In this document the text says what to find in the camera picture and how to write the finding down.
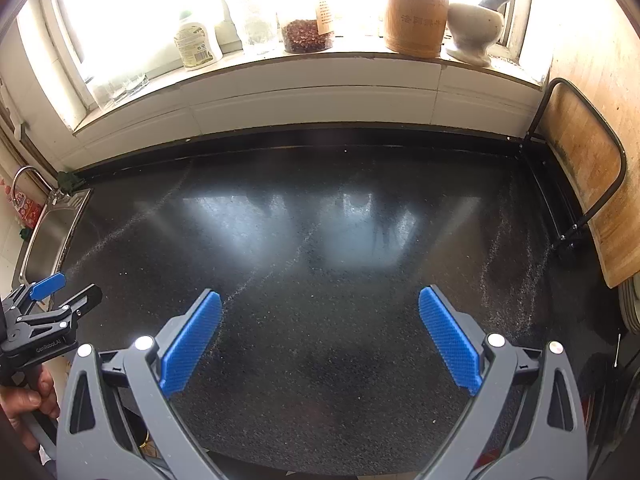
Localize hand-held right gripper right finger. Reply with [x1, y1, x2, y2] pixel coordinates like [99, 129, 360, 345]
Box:
[418, 285, 589, 480]

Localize steel faucet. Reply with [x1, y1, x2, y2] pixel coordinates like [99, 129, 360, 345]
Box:
[12, 166, 65, 202]

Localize stone mortar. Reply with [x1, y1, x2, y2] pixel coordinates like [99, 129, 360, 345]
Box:
[444, 2, 505, 67]

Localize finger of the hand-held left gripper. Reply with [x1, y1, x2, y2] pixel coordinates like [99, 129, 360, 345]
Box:
[20, 284, 103, 331]
[2, 272, 67, 313]

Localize red printed packet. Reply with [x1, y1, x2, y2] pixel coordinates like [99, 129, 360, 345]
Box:
[9, 191, 45, 232]

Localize green cloth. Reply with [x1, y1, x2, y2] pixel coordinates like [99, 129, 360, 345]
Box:
[56, 171, 90, 192]

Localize black metal rack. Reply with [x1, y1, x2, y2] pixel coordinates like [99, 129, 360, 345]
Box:
[520, 78, 628, 252]

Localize white detergent bottle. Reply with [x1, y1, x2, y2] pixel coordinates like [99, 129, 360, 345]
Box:
[174, 11, 224, 71]

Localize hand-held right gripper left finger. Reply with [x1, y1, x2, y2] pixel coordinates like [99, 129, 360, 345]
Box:
[56, 289, 223, 480]

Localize bamboo utensil holder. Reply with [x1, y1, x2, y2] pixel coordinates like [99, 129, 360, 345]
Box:
[384, 0, 449, 59]

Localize steel sink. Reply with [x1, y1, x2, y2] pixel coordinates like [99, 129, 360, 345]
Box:
[19, 187, 94, 287]

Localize wooden cutting board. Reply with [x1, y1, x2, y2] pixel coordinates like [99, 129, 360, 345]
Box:
[540, 40, 640, 289]

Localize jar of red beans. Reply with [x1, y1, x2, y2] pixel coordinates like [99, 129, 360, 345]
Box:
[276, 0, 336, 54]

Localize stack of plates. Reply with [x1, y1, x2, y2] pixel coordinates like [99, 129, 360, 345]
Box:
[617, 279, 640, 334]

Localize clear drinking glasses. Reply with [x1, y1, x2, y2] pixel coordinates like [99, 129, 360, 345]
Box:
[91, 71, 149, 107]

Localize person's left hand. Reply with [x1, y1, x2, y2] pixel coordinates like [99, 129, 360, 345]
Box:
[0, 366, 61, 450]

